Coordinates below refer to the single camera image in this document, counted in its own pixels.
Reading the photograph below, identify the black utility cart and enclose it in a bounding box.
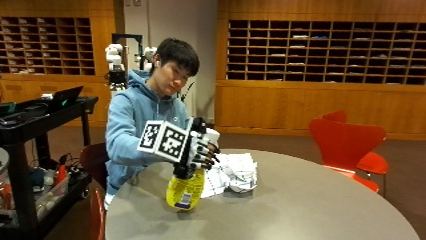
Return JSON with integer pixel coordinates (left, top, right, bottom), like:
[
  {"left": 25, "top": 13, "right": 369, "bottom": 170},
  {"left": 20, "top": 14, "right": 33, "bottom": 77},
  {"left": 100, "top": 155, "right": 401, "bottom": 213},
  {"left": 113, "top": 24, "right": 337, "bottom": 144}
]
[{"left": 0, "top": 96, "right": 100, "bottom": 240}]

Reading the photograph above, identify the white cloth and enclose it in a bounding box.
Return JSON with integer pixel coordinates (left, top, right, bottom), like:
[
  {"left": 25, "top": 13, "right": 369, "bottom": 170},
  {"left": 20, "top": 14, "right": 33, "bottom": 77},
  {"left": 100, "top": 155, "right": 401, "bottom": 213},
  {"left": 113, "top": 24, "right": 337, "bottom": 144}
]
[{"left": 200, "top": 152, "right": 260, "bottom": 199}]

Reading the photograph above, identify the white marker cube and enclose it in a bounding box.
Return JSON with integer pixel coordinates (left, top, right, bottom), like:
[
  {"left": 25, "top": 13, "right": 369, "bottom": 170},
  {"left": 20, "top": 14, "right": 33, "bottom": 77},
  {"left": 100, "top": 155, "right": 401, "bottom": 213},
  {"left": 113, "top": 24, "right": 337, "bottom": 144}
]
[{"left": 136, "top": 119, "right": 192, "bottom": 164}]

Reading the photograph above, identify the the person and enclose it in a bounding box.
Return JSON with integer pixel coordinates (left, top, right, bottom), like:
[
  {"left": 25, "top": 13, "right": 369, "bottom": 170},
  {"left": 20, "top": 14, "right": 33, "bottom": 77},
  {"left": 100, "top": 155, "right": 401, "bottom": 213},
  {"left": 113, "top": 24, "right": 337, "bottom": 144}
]
[{"left": 103, "top": 37, "right": 222, "bottom": 210}]

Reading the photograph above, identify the black laptop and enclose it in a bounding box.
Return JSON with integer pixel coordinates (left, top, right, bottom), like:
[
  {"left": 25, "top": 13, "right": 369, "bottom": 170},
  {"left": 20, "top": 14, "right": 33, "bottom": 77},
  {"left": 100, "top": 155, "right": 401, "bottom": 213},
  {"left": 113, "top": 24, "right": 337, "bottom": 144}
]
[{"left": 25, "top": 85, "right": 85, "bottom": 114}]

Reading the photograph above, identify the clear plastic bin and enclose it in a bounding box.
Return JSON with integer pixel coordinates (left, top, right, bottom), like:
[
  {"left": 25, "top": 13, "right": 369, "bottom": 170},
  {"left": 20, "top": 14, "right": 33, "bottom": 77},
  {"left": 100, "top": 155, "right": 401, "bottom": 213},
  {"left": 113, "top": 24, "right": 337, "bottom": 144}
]
[{"left": 33, "top": 175, "right": 72, "bottom": 221}]

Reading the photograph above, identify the yellow spray bottle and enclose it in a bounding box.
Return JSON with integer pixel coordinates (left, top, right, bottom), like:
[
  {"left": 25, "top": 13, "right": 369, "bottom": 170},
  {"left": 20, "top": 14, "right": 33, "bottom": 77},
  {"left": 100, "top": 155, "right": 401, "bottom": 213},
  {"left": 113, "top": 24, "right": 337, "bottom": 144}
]
[{"left": 165, "top": 117, "right": 210, "bottom": 212}]

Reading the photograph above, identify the orange tool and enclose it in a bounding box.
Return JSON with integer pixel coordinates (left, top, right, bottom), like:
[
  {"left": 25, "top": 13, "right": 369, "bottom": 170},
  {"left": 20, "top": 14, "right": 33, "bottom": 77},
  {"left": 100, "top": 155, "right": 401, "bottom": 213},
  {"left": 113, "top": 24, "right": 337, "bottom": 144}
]
[{"left": 55, "top": 163, "right": 69, "bottom": 186}]

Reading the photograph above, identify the dark red chair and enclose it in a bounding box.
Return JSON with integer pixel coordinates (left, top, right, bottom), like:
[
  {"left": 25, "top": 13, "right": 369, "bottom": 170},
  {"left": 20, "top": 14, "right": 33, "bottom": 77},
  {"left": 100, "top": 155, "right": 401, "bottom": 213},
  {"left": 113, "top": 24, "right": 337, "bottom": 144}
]
[{"left": 79, "top": 142, "right": 111, "bottom": 191}]

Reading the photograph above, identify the wooden pigeonhole shelf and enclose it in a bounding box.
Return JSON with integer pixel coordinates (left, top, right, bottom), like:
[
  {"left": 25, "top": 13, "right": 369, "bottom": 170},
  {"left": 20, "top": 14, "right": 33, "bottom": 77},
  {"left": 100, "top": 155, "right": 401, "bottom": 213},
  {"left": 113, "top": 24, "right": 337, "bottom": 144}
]
[
  {"left": 0, "top": 16, "right": 97, "bottom": 76},
  {"left": 225, "top": 19, "right": 426, "bottom": 86}
]

